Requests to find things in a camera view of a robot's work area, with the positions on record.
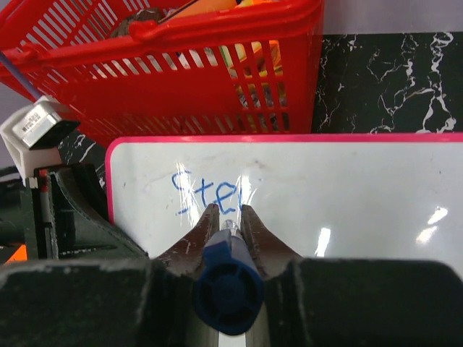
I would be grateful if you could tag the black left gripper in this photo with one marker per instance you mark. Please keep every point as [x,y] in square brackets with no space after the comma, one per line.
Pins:
[61,213]

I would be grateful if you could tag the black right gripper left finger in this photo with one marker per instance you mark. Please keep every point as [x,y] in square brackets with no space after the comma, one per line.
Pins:
[125,302]

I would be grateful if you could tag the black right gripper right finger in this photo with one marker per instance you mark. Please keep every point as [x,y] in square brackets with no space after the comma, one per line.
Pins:
[350,302]

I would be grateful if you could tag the blue whiteboard marker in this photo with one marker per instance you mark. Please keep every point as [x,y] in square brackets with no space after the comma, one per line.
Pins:
[229,292]

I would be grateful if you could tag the pink framed whiteboard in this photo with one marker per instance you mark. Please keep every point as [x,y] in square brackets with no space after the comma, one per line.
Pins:
[325,195]

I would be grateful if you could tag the red plastic basket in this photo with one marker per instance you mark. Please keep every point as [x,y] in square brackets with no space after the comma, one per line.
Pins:
[246,70]

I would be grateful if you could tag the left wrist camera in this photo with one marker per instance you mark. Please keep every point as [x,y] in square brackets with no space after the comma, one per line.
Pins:
[33,133]

